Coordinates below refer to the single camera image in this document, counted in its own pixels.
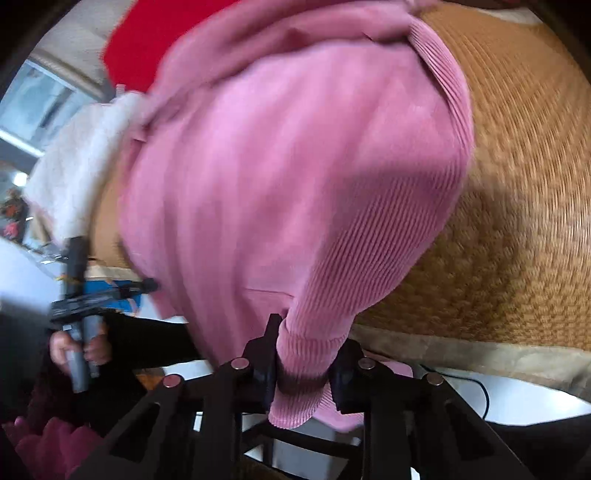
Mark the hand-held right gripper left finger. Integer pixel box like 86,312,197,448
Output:
69,314,284,480

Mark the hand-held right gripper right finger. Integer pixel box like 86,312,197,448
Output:
329,339,532,480

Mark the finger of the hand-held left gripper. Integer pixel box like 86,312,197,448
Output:
104,278,158,301
66,236,89,301

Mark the pink corduroy garment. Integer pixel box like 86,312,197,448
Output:
117,0,476,432

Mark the person's left hand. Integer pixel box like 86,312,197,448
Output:
50,325,114,370

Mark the beige quilted cushion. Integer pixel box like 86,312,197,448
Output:
23,92,148,245

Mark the person's pink fleece clothing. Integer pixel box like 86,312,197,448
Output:
0,415,105,480

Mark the red blanket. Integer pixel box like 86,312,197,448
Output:
102,0,236,93

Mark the brown woven mat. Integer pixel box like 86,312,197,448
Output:
88,4,591,400

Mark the black cable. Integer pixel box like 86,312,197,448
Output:
418,364,490,418

